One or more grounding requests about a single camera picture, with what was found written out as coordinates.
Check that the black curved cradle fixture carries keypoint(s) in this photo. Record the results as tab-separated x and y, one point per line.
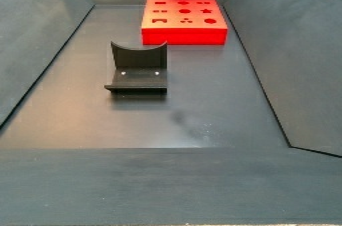
141	69

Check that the red shape-sorting block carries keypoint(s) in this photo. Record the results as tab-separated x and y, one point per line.
184	22

